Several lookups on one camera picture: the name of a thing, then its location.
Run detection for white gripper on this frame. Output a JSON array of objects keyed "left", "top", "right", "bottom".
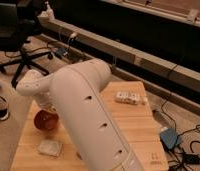
[{"left": 34, "top": 93, "right": 55, "bottom": 112}]

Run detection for red ceramic bowl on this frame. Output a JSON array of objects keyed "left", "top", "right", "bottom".
[{"left": 34, "top": 110, "right": 58, "bottom": 131}]

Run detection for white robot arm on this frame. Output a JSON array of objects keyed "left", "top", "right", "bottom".
[{"left": 16, "top": 59, "right": 144, "bottom": 171}]

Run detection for black and white shoe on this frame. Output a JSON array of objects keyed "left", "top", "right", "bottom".
[{"left": 0, "top": 96, "right": 9, "bottom": 121}]

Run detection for blue electronics board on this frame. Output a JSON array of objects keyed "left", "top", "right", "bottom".
[{"left": 55, "top": 48, "right": 68, "bottom": 58}]

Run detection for white sponge block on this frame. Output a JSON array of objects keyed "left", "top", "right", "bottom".
[{"left": 38, "top": 139, "right": 62, "bottom": 157}]

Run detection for black office chair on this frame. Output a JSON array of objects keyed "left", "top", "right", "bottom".
[{"left": 0, "top": 0, "right": 53, "bottom": 87}]

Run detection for white patterned box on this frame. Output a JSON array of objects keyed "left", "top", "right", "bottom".
[{"left": 115, "top": 91, "right": 147, "bottom": 105}]

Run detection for white spray bottle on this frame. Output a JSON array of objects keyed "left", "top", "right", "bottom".
[{"left": 41, "top": 1, "right": 55, "bottom": 20}]

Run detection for blue power box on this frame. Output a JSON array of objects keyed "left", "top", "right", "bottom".
[{"left": 160, "top": 128, "right": 182, "bottom": 150}]

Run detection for black floor cables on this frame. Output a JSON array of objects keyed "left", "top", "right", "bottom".
[{"left": 159, "top": 99, "right": 200, "bottom": 171}]

